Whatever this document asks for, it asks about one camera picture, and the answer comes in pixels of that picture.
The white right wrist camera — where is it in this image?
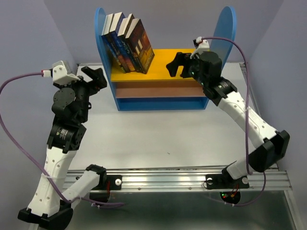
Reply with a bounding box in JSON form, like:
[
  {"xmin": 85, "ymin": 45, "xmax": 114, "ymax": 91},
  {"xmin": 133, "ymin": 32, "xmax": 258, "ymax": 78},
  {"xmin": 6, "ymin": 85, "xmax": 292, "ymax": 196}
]
[{"xmin": 191, "ymin": 37, "xmax": 210, "ymax": 57}]

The aluminium mounting rail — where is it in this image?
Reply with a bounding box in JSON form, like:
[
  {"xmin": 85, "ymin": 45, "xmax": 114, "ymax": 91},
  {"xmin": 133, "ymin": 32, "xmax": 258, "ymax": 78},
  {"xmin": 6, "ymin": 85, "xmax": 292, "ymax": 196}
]
[{"xmin": 62, "ymin": 164, "xmax": 295, "ymax": 192}]

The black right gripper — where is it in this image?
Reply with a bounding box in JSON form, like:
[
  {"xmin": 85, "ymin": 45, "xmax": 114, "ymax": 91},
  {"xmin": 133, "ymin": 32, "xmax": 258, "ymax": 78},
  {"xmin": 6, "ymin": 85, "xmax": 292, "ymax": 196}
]
[{"xmin": 166, "ymin": 52, "xmax": 208, "ymax": 87}]

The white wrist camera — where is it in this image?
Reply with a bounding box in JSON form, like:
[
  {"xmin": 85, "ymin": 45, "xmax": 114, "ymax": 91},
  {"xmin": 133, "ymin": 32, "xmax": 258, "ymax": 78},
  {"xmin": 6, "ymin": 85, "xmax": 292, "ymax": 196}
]
[
  {"xmin": 41, "ymin": 60, "xmax": 81, "ymax": 86},
  {"xmin": 191, "ymin": 37, "xmax": 210, "ymax": 57}
]

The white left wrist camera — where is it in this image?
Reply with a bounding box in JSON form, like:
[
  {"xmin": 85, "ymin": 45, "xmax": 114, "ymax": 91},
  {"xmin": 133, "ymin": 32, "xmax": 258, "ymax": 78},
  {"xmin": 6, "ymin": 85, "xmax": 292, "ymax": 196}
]
[{"xmin": 41, "ymin": 60, "xmax": 81, "ymax": 86}]

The Little Women book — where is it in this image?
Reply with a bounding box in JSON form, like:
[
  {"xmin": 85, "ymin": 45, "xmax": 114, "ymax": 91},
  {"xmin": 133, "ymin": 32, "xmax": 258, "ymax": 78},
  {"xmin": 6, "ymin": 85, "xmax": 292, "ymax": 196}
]
[{"xmin": 118, "ymin": 13, "xmax": 140, "ymax": 72}]

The Edward Tulane book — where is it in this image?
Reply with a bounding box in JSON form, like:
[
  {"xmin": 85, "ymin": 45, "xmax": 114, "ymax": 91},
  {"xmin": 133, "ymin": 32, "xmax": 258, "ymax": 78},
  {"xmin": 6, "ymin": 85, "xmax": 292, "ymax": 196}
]
[{"xmin": 125, "ymin": 18, "xmax": 154, "ymax": 74}]

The Animal Farm book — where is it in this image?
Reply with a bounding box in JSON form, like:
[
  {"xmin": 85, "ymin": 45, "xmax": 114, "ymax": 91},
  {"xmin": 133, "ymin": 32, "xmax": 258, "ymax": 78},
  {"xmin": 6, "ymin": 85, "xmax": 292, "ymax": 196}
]
[{"xmin": 101, "ymin": 13, "xmax": 125, "ymax": 73}]

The blue wooden bookshelf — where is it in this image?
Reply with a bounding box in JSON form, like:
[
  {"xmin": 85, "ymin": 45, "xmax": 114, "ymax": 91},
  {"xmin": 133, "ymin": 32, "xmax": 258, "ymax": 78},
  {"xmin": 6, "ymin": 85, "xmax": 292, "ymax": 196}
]
[{"xmin": 93, "ymin": 6, "xmax": 238, "ymax": 112}]

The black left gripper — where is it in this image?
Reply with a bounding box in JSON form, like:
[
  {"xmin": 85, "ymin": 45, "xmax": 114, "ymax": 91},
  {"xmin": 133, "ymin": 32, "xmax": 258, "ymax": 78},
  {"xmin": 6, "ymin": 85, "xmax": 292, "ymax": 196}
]
[{"xmin": 54, "ymin": 66, "xmax": 107, "ymax": 122}]

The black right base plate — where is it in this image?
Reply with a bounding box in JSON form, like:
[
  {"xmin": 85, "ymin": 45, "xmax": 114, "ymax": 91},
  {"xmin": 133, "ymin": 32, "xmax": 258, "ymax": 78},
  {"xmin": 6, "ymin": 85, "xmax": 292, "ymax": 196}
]
[{"xmin": 203, "ymin": 174, "xmax": 249, "ymax": 190}]

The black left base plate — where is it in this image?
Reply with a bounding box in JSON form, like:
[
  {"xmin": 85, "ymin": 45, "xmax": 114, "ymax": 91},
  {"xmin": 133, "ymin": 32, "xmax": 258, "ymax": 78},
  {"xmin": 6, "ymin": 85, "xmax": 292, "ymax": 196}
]
[{"xmin": 93, "ymin": 174, "xmax": 122, "ymax": 191}]

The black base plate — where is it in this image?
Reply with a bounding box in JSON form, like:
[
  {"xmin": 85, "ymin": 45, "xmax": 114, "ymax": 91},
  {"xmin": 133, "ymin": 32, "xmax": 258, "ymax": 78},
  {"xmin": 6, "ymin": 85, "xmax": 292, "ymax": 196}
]
[
  {"xmin": 203, "ymin": 174, "xmax": 249, "ymax": 190},
  {"xmin": 93, "ymin": 174, "xmax": 122, "ymax": 191}
]

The Three Days to See book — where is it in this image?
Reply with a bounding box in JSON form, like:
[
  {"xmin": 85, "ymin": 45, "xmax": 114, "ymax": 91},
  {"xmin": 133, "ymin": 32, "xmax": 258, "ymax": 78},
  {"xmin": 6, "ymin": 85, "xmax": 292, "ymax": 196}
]
[{"xmin": 119, "ymin": 13, "xmax": 143, "ymax": 73}]

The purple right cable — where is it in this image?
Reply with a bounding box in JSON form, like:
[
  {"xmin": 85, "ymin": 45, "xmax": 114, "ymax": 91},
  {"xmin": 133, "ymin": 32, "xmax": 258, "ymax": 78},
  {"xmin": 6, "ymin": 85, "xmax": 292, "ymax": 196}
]
[{"xmin": 202, "ymin": 36, "xmax": 267, "ymax": 207}]

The Jane Eyre book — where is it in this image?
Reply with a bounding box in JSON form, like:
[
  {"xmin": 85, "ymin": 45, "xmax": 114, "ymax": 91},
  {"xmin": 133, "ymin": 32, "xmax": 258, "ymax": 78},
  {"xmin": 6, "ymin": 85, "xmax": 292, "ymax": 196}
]
[{"xmin": 109, "ymin": 12, "xmax": 135, "ymax": 73}]

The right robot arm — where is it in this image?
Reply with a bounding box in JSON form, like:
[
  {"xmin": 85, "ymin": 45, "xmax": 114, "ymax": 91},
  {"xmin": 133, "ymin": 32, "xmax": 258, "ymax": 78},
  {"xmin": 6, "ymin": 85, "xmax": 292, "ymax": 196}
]
[{"xmin": 166, "ymin": 51, "xmax": 290, "ymax": 189}]

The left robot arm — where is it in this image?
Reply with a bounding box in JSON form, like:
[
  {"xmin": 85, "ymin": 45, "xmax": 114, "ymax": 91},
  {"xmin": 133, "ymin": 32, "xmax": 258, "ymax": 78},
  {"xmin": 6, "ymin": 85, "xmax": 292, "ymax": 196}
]
[{"xmin": 18, "ymin": 64, "xmax": 107, "ymax": 230}]

